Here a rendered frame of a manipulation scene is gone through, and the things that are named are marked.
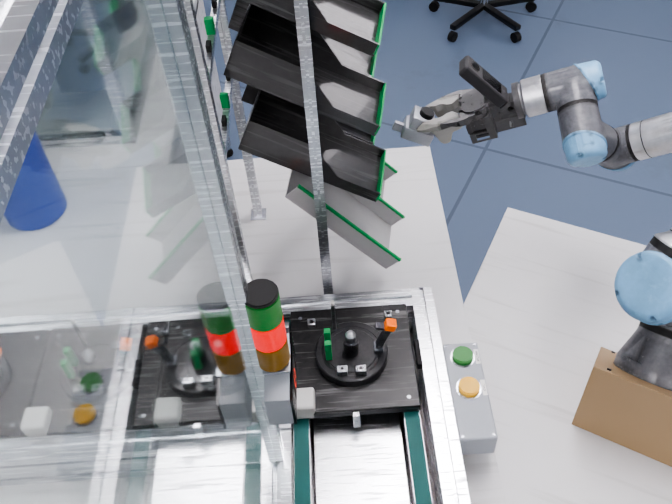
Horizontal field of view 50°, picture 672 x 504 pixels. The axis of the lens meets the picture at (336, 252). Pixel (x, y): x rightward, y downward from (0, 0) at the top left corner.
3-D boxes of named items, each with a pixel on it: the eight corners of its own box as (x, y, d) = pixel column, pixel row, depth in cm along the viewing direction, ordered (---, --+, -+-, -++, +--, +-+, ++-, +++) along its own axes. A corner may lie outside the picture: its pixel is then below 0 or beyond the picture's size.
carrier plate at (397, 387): (405, 309, 150) (406, 302, 148) (420, 411, 134) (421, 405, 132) (291, 317, 150) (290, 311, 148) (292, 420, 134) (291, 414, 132)
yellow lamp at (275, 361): (290, 343, 108) (286, 323, 104) (290, 371, 104) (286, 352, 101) (257, 345, 108) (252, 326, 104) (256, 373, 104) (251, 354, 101)
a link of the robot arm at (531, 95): (541, 89, 135) (538, 65, 140) (516, 96, 136) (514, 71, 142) (549, 120, 140) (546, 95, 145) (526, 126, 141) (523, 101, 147)
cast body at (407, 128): (429, 134, 153) (442, 109, 148) (428, 147, 150) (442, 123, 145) (392, 121, 152) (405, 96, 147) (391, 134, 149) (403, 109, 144)
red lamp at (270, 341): (286, 323, 104) (283, 302, 100) (286, 351, 101) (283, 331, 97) (252, 325, 104) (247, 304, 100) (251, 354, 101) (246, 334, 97)
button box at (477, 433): (474, 358, 147) (477, 340, 142) (494, 453, 133) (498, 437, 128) (440, 360, 147) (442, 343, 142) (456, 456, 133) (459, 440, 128)
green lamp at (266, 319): (283, 301, 100) (279, 279, 97) (283, 330, 97) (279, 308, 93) (247, 304, 100) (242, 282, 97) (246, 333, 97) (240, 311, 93)
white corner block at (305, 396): (315, 397, 137) (314, 386, 134) (316, 418, 134) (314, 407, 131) (291, 399, 137) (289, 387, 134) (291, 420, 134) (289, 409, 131)
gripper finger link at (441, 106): (424, 131, 153) (466, 126, 148) (415, 110, 149) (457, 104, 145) (428, 121, 155) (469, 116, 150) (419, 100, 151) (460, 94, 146)
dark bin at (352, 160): (381, 158, 146) (397, 132, 141) (376, 202, 138) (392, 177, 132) (252, 106, 141) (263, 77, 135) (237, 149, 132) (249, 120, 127)
